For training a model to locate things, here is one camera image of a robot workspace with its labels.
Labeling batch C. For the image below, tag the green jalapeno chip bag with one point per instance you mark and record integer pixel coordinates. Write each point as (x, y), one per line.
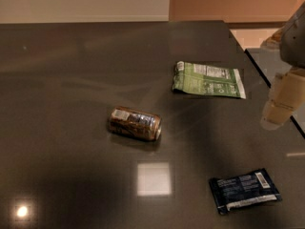
(207, 80)

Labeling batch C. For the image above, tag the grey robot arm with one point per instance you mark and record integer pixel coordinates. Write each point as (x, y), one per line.
(292, 42)

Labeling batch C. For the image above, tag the orange soda can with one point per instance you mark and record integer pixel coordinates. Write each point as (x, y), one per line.
(136, 124)

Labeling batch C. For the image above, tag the dark blue snack bag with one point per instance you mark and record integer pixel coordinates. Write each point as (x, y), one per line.
(241, 191)

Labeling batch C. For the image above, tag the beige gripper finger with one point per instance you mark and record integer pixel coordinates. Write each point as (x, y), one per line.
(286, 95)

